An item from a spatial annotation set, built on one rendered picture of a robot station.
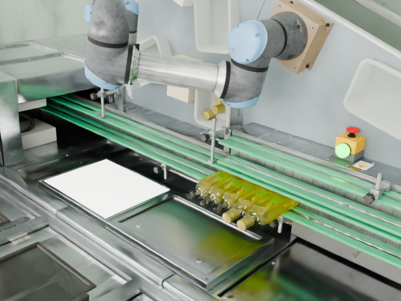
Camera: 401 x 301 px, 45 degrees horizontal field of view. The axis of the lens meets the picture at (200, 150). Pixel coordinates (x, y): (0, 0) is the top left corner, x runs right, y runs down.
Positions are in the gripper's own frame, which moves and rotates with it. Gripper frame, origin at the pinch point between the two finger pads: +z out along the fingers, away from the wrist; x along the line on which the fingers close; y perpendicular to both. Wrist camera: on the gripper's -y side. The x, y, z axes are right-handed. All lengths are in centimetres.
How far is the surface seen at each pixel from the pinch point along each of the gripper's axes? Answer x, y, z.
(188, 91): -17.3, 20.9, -3.6
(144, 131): -4.5, 11.4, 16.7
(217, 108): -32.0, 22.7, -1.3
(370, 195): -104, 5, -4
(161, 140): -17.0, 9.5, 15.4
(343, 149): -86, 20, -7
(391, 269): -112, 20, 23
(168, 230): -49, -14, 31
